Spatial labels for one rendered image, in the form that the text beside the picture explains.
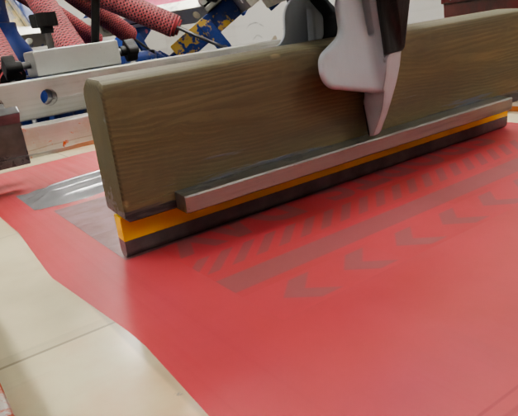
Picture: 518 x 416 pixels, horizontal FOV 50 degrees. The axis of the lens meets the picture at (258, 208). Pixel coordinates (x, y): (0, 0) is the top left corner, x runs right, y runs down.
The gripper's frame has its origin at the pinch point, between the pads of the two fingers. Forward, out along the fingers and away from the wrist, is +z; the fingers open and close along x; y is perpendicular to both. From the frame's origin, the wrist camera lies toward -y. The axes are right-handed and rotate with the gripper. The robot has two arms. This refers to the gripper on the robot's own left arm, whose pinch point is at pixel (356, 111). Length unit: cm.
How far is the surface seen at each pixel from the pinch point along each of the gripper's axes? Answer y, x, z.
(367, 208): 4.6, 4.9, 4.7
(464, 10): -101, -64, 0
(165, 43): -200, -439, 3
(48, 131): 10.6, -42.4, 1.8
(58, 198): 17.0, -17.9, 4.1
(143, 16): -25, -87, -11
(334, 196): 4.0, 1.3, 4.7
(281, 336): 17.1, 12.6, 4.4
